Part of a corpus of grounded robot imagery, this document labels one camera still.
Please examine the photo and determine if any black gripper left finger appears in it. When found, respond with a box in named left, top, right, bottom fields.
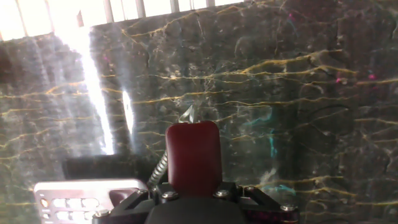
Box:
left=92, top=183, right=180, bottom=224

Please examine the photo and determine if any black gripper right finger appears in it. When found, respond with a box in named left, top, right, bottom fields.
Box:
left=214, top=182, right=299, bottom=224

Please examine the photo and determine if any dark red telephone handset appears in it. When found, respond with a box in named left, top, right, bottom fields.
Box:
left=165, top=120, right=223, bottom=197

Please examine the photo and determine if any black marble pattern mat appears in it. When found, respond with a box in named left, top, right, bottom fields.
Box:
left=0, top=0, right=398, bottom=224

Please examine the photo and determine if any grey coiled phone cord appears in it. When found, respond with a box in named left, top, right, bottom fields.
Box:
left=146, top=104, right=195, bottom=190

